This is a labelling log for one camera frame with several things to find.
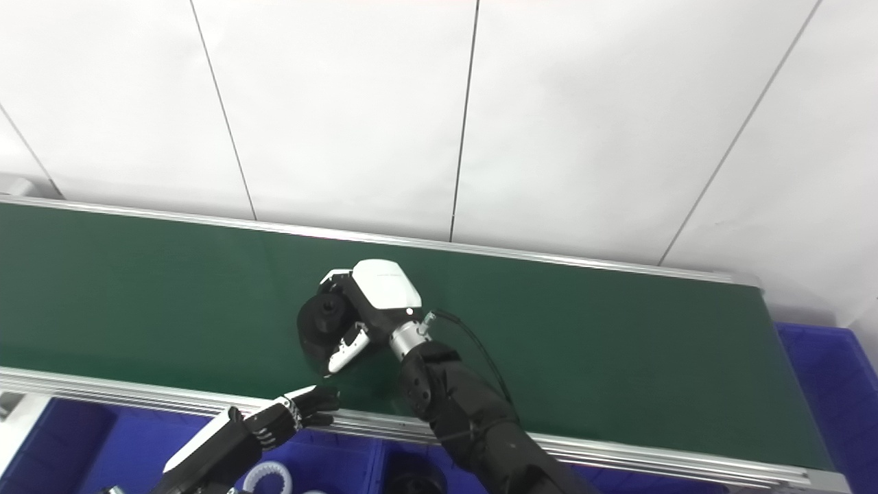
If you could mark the large blue bin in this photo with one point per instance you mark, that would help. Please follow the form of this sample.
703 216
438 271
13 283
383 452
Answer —
837 398

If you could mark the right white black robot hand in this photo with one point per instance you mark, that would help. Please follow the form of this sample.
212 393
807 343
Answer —
384 288

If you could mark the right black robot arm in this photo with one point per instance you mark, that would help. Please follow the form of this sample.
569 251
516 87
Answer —
466 418

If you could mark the black pulley disc part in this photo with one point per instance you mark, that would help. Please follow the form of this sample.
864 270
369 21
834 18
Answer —
415 484

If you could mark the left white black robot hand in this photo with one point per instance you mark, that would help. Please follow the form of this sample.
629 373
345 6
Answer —
226 446

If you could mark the green conveyor belt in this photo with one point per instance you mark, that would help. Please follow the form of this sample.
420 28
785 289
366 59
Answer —
171 295
103 391

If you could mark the blue bin with white parts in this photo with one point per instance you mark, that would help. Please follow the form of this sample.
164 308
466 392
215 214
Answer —
103 446

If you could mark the black flanged hub part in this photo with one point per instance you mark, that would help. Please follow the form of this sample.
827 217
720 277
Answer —
319 329

